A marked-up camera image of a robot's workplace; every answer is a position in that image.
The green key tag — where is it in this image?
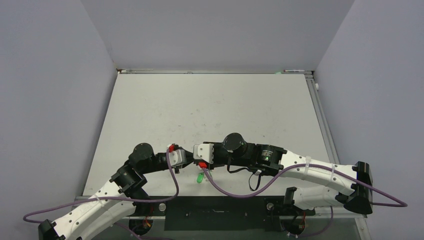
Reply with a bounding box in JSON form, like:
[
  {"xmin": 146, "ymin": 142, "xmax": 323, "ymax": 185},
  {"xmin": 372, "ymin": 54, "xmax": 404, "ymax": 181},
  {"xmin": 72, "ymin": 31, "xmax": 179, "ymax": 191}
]
[{"xmin": 196, "ymin": 173, "xmax": 204, "ymax": 184}]

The metal carabiner keyring with keys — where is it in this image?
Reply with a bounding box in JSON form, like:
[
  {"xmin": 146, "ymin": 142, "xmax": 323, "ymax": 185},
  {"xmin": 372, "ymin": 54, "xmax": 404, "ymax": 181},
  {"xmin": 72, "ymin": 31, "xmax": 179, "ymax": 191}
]
[{"xmin": 199, "ymin": 171, "xmax": 209, "ymax": 182}]

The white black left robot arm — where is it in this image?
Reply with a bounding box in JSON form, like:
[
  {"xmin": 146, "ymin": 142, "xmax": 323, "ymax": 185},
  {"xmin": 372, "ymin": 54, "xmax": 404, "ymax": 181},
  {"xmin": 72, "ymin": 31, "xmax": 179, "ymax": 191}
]
[{"xmin": 38, "ymin": 143, "xmax": 198, "ymax": 240}]

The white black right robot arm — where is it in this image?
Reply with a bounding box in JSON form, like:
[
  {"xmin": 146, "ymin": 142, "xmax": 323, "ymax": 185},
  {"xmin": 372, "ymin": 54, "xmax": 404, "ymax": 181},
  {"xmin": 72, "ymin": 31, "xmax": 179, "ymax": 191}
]
[{"xmin": 206, "ymin": 132, "xmax": 373, "ymax": 215}]

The red white marker pen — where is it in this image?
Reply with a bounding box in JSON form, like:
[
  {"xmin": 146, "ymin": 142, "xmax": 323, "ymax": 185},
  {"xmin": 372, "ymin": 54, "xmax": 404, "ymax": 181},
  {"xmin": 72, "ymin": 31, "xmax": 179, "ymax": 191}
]
[{"xmin": 283, "ymin": 69, "xmax": 306, "ymax": 74}]

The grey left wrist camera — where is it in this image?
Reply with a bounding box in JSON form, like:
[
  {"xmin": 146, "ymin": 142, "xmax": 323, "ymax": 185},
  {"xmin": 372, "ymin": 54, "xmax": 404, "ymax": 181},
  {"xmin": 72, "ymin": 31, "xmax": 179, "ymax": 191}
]
[{"xmin": 168, "ymin": 144, "xmax": 188, "ymax": 168}]

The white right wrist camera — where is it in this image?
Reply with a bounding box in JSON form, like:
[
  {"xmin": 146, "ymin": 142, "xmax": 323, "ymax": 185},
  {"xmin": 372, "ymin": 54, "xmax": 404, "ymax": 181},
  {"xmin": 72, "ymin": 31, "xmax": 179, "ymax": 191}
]
[{"xmin": 193, "ymin": 143, "xmax": 214, "ymax": 164}]

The black loop cable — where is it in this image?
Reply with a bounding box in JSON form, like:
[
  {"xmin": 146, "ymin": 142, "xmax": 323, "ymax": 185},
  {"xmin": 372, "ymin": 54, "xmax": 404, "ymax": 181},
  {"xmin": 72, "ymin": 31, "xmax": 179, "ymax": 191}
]
[{"xmin": 248, "ymin": 172, "xmax": 263, "ymax": 192}]

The aluminium right table rail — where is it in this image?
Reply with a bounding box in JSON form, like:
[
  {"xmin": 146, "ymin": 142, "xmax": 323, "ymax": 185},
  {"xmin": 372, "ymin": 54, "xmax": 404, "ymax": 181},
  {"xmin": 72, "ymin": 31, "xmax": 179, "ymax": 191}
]
[{"xmin": 304, "ymin": 71, "xmax": 340, "ymax": 164}]

